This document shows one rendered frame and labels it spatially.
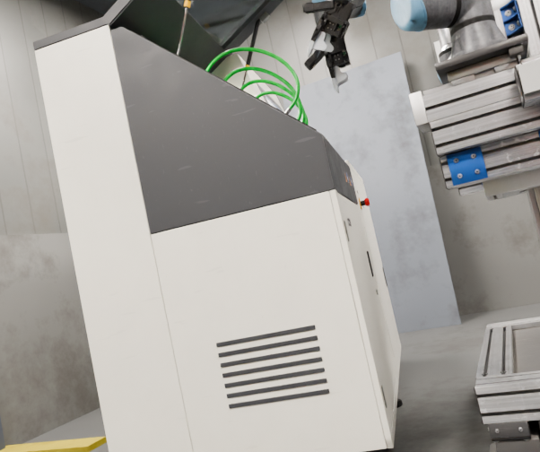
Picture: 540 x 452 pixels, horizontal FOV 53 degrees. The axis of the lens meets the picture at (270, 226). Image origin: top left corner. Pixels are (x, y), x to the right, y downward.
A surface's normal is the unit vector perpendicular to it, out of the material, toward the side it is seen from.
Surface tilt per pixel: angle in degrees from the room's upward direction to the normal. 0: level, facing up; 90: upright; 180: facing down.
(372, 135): 82
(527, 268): 90
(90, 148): 90
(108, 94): 90
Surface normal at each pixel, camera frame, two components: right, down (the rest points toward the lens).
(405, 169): -0.43, -0.12
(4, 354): 0.89, -0.22
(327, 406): -0.25, -0.03
